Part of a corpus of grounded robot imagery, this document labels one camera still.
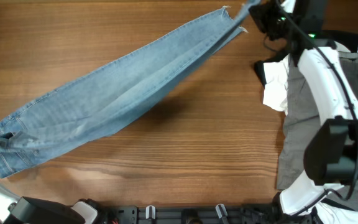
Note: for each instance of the light blue denim jeans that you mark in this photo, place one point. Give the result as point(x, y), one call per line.
point(111, 97)

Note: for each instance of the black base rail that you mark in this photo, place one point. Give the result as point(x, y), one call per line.
point(248, 213)

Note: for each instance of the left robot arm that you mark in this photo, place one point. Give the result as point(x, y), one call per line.
point(16, 209)

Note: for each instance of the grey cloth garment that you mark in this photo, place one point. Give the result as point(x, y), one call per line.
point(302, 123)

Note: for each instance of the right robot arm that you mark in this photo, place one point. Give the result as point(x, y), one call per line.
point(331, 158)

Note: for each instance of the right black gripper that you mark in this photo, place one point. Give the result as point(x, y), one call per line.
point(262, 15)

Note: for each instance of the white cloth garment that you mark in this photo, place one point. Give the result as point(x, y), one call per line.
point(276, 76)

